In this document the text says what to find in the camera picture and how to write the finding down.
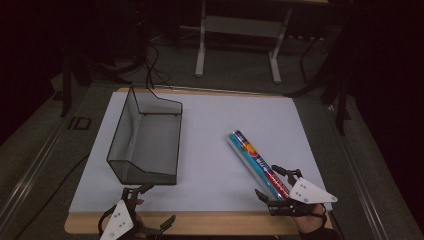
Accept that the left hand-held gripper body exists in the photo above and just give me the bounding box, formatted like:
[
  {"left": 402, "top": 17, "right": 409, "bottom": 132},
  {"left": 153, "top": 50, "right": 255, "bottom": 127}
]
[{"left": 97, "top": 186, "right": 165, "bottom": 240}]

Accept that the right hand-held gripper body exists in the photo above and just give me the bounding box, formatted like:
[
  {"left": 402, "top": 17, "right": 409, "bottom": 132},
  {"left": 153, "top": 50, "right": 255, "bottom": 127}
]
[{"left": 266, "top": 176, "right": 339, "bottom": 219}]

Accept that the black wire mesh basket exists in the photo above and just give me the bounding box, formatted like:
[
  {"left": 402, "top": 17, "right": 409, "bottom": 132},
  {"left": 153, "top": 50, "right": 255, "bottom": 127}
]
[{"left": 106, "top": 85, "right": 184, "bottom": 186}]

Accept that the person's left hand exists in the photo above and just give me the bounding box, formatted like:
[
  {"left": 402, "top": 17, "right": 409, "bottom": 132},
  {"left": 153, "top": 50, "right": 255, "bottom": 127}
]
[{"left": 132, "top": 198, "right": 148, "bottom": 240}]

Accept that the person's right hand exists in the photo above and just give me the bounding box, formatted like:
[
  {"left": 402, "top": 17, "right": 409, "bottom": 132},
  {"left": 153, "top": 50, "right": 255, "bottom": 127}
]
[{"left": 292, "top": 202, "right": 330, "bottom": 235}]

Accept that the white table mat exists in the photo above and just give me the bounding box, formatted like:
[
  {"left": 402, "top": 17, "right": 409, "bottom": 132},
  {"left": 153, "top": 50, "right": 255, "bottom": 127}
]
[{"left": 68, "top": 91, "right": 334, "bottom": 215}]

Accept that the black metal stand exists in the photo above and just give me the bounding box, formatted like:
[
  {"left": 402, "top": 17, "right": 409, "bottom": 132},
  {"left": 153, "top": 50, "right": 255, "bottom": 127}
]
[
  {"left": 334, "top": 75, "right": 352, "bottom": 136},
  {"left": 59, "top": 55, "right": 74, "bottom": 118}
]

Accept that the grey metal floor rail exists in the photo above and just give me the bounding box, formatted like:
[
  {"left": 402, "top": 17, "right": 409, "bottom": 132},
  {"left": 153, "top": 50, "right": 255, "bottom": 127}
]
[
  {"left": 324, "top": 103, "right": 392, "bottom": 240},
  {"left": 0, "top": 112, "right": 72, "bottom": 222}
]

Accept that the thin black floor cable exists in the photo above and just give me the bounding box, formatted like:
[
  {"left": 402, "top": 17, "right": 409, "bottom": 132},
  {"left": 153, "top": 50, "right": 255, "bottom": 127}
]
[{"left": 13, "top": 153, "right": 92, "bottom": 240}]

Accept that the black floor bracket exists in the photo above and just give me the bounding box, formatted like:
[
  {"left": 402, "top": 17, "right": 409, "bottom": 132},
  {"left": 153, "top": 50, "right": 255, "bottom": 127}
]
[{"left": 67, "top": 116, "right": 92, "bottom": 131}]

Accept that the white metal desk frame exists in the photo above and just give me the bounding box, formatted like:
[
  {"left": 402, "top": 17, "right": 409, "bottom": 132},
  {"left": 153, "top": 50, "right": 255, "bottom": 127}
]
[{"left": 194, "top": 0, "right": 295, "bottom": 85}]

